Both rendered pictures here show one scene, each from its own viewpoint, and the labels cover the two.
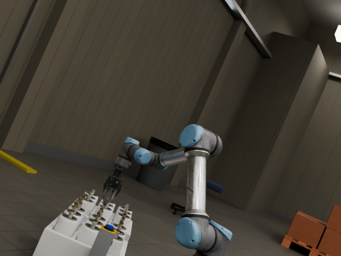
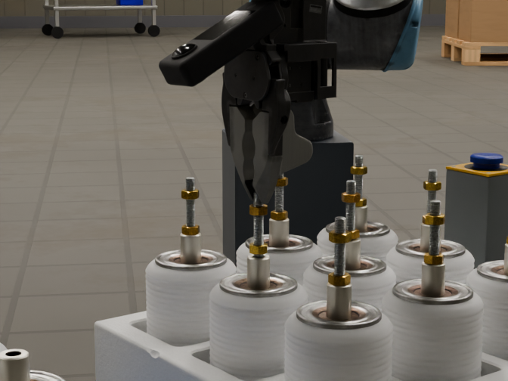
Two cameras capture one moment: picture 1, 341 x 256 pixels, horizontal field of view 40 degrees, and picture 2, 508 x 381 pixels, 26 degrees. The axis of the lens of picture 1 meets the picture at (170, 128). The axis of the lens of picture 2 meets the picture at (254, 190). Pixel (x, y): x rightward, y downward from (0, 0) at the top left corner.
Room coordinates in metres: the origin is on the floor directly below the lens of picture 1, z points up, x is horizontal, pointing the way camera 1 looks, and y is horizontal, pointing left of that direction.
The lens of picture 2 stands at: (3.06, 0.99, 0.55)
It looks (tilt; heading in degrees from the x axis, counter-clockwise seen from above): 11 degrees down; 235
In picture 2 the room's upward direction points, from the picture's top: straight up
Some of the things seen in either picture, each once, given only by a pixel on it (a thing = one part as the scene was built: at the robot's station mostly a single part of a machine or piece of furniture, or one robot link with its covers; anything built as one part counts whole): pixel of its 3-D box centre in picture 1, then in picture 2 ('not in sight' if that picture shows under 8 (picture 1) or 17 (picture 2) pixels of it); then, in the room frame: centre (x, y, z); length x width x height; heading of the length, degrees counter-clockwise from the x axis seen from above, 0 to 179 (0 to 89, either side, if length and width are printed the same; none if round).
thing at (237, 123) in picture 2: (111, 196); (262, 149); (2.44, 0.13, 0.38); 0.06 x 0.03 x 0.09; 179
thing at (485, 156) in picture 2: (109, 227); (486, 162); (2.05, 0.07, 0.32); 0.04 x 0.04 x 0.02
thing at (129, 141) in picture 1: (129, 149); not in sight; (2.44, 0.15, 0.65); 0.09 x 0.08 x 0.11; 40
